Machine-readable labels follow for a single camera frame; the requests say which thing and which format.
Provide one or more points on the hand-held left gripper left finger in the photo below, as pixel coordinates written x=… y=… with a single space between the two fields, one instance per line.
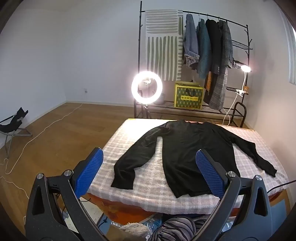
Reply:
x=90 y=171

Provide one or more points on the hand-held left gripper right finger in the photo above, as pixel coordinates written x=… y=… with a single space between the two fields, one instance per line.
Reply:
x=209 y=171

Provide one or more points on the black sweater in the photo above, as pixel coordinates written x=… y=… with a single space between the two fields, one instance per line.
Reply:
x=185 y=150

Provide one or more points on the black metal clothes rack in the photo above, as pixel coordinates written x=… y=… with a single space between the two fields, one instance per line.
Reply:
x=139 y=46

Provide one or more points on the plaid cloth covered table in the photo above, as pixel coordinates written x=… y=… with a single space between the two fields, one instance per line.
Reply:
x=138 y=185

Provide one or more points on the person's striped trousers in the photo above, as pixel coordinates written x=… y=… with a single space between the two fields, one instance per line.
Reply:
x=178 y=229

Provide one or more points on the beige fluffy cloth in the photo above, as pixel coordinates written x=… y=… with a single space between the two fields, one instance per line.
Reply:
x=134 y=231

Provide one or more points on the yellow patterned box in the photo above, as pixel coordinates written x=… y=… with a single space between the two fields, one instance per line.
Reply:
x=188 y=96

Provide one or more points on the blue plastic sheet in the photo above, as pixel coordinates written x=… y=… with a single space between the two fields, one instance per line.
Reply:
x=152 y=226

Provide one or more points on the orange garment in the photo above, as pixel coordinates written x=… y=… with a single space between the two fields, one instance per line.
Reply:
x=208 y=83

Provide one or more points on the black folding chair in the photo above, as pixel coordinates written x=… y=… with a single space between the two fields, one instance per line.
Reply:
x=13 y=120

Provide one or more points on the white clip lamp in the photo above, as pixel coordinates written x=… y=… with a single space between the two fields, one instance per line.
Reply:
x=245 y=68

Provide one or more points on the teal jacket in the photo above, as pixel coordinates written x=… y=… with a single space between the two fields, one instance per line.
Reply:
x=204 y=51

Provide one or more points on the green striped white cloth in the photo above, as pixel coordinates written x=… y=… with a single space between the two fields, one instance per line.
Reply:
x=161 y=58

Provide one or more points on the black coat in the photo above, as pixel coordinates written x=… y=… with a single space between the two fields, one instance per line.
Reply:
x=215 y=46

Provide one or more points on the blue denim jacket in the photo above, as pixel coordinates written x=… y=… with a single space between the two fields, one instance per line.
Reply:
x=190 y=41

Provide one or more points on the window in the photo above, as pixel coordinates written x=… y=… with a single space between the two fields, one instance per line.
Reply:
x=293 y=51

